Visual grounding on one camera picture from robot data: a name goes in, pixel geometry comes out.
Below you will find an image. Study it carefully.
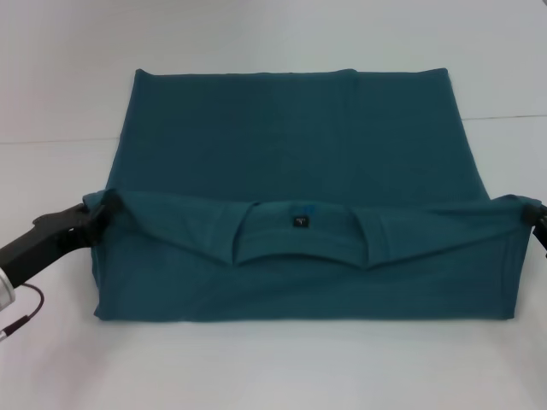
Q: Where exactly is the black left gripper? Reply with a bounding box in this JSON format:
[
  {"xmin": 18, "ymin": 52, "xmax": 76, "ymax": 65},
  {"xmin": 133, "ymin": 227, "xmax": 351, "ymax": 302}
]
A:
[{"xmin": 0, "ymin": 191, "xmax": 126, "ymax": 288}]

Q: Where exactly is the teal FREE print T-shirt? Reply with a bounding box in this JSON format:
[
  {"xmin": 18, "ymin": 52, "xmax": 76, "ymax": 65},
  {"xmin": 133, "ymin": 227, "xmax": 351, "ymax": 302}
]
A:
[{"xmin": 80, "ymin": 66, "xmax": 540, "ymax": 324}]

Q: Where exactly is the left arm gripper cable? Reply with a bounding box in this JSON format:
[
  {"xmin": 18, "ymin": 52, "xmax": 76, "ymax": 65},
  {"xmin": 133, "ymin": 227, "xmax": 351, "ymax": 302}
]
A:
[{"xmin": 0, "ymin": 281, "xmax": 46, "ymax": 343}]

